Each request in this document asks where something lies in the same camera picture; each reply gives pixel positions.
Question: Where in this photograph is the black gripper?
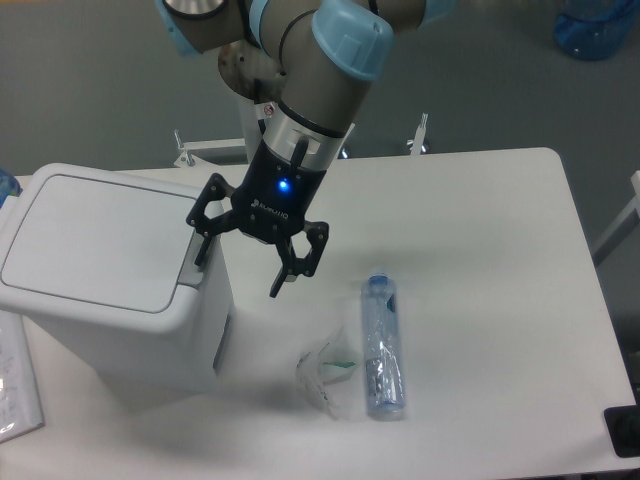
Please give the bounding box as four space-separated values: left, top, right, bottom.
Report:
186 139 331 299

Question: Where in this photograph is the white push-lid trash can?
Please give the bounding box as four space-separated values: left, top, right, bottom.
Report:
1 163 234 393

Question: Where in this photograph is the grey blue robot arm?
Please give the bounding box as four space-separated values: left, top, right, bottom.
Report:
157 1 454 293

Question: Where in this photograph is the crumpled white paper carton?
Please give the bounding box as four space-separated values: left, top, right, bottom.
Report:
295 326 362 419

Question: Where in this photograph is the clear crushed plastic bottle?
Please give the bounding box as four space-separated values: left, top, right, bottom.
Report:
360 269 406 421

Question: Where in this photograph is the blue bottle at left edge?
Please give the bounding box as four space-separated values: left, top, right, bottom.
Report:
0 168 23 207

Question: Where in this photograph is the white notebook in plastic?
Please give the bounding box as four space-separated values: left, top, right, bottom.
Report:
1 311 45 443

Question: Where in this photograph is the blue water jug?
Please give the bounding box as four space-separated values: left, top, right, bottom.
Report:
552 1 639 61

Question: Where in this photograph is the black device at edge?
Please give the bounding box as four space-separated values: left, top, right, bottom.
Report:
604 405 639 458

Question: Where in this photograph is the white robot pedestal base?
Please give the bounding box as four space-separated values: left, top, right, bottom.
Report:
172 39 432 169

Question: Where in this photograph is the white frame at right edge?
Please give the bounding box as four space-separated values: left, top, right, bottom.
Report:
591 171 639 268

